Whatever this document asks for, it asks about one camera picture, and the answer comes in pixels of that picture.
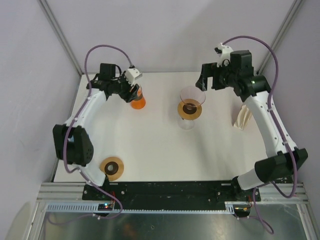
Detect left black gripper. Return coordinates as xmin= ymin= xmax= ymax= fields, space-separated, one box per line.
xmin=110 ymin=71 xmax=140 ymax=103

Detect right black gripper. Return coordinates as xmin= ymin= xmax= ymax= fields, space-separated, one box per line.
xmin=196 ymin=60 xmax=239 ymax=91

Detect pink glass dripper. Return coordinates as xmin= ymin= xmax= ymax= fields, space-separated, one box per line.
xmin=180 ymin=85 xmax=206 ymax=107

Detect clear glass carafe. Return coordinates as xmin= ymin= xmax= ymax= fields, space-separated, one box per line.
xmin=177 ymin=117 xmax=195 ymax=131

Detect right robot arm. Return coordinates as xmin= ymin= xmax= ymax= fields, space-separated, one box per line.
xmin=195 ymin=45 xmax=308 ymax=201

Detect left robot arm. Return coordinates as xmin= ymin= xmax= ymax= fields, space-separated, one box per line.
xmin=52 ymin=63 xmax=143 ymax=200

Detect white paper coffee filters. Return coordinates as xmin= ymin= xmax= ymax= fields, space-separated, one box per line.
xmin=233 ymin=104 xmax=253 ymax=131

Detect orange glass carafe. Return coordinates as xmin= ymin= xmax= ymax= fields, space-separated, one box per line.
xmin=130 ymin=86 xmax=146 ymax=110

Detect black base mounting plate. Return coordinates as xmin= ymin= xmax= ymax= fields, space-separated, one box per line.
xmin=81 ymin=180 xmax=261 ymax=211

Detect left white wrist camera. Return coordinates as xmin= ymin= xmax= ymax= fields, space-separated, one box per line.
xmin=124 ymin=66 xmax=143 ymax=86

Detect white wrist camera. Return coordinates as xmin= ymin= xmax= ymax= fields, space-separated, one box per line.
xmin=214 ymin=43 xmax=234 ymax=68
xmin=124 ymin=66 xmax=143 ymax=86

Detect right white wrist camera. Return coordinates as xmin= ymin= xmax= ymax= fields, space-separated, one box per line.
xmin=214 ymin=43 xmax=234 ymax=68

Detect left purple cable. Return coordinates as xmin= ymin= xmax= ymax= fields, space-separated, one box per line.
xmin=47 ymin=44 xmax=137 ymax=225

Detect purple cable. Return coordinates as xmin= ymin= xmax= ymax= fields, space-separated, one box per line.
xmin=47 ymin=44 xmax=137 ymax=225
xmin=223 ymin=36 xmax=300 ymax=235

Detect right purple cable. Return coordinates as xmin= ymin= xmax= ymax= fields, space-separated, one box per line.
xmin=223 ymin=36 xmax=300 ymax=235

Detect aluminium frame rail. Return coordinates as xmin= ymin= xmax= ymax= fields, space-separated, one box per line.
xmin=36 ymin=182 xmax=85 ymax=202

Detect white slotted cable duct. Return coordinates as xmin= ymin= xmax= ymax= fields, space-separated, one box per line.
xmin=46 ymin=202 xmax=235 ymax=215

